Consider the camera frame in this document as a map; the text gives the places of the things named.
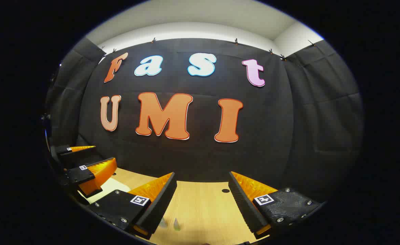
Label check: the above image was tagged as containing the yellow-green suitcase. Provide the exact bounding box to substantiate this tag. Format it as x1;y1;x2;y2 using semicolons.
78;177;132;205

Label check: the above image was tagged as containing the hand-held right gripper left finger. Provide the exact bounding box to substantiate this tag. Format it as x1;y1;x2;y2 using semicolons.
89;172;178;240

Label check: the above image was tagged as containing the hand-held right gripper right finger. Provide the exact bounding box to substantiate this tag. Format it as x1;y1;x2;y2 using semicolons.
228;171;323;240

